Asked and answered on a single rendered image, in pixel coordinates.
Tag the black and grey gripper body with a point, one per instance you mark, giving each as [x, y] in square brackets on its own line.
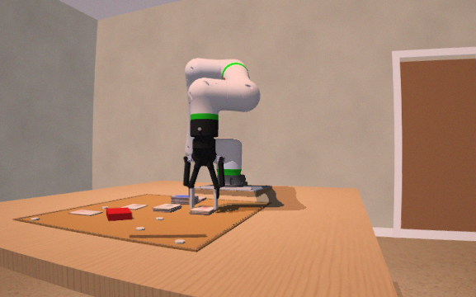
[204, 147]

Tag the white printed rules card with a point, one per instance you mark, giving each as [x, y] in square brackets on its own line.
[85, 212]

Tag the brown thin flat bar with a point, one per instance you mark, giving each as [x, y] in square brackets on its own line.
[183, 235]

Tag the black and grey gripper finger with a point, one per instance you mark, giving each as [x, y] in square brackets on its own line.
[221, 182]
[191, 182]

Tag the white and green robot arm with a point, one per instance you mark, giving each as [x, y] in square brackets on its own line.
[209, 94]

